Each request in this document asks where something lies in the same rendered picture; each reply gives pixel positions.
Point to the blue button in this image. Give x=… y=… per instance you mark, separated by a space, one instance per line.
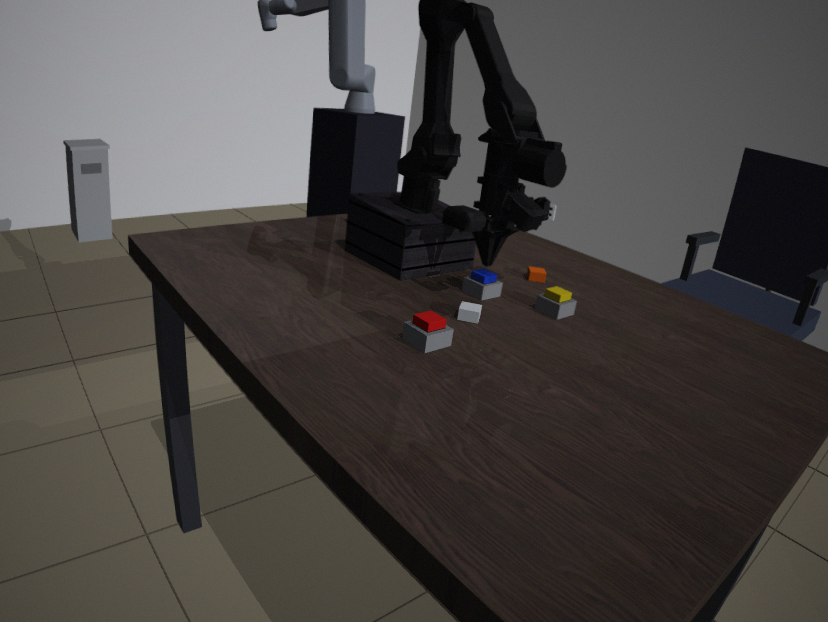
x=482 y=284

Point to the red button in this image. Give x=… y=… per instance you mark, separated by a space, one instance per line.
x=428 y=332

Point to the yellow button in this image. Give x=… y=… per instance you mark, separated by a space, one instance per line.
x=556 y=302

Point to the orange block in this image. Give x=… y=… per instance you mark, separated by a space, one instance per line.
x=536 y=274

